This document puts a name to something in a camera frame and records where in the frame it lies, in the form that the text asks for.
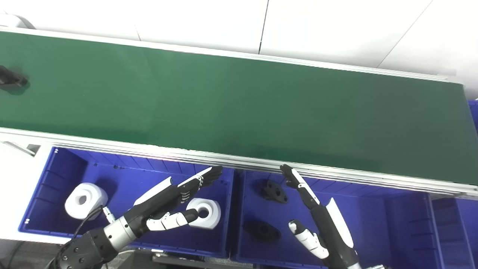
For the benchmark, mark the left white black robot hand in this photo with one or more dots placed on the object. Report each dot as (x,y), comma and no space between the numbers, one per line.
(164,200)

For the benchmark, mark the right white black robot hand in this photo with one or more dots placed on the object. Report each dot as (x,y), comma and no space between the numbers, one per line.
(328,224)

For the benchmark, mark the black flange part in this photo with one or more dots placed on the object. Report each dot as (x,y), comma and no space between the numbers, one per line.
(274,192)
(11,79)
(261,231)

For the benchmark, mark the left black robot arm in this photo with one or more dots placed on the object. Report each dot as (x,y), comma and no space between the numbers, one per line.
(86,248)

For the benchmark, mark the blue bin holding white parts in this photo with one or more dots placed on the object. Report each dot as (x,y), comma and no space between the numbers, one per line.
(130,183)

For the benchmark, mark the blue bin holding black parts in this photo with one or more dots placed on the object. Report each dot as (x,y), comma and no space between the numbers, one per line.
(373,224)

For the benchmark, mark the green conveyor belt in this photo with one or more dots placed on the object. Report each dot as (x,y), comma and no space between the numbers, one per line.
(224,104)
(149,151)

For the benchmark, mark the white cylinder part right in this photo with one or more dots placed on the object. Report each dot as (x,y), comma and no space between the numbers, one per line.
(213,216)

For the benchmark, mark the white cylinder part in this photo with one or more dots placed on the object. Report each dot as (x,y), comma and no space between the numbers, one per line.
(213,216)
(93,194)

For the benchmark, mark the white cylinder part left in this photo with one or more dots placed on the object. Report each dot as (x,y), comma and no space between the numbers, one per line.
(93,194)

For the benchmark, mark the empty blue bin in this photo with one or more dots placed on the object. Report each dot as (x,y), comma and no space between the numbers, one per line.
(455,231)

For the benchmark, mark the white conveyor motor housing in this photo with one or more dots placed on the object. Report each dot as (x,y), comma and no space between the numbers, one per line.
(15,21)

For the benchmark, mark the aluminium support bracket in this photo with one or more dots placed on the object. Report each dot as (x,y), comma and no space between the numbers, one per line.
(31,148)

